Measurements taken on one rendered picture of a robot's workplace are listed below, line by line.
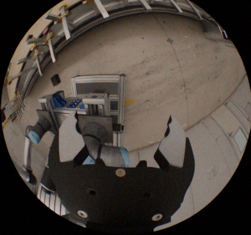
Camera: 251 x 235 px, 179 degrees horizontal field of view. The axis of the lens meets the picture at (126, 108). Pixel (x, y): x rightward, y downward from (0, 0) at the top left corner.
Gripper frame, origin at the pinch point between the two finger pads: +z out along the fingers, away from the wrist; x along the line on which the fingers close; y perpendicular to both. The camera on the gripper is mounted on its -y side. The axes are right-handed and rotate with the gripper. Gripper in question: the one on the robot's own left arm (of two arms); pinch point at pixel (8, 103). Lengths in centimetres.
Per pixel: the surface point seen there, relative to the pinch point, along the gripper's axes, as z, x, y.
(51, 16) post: 23, 36, -49
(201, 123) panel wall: 122, 298, 103
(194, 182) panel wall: -12, 223, 147
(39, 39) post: 35, 13, -40
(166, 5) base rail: 62, 118, -83
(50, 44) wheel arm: 46, 20, -32
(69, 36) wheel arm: 36, 50, -27
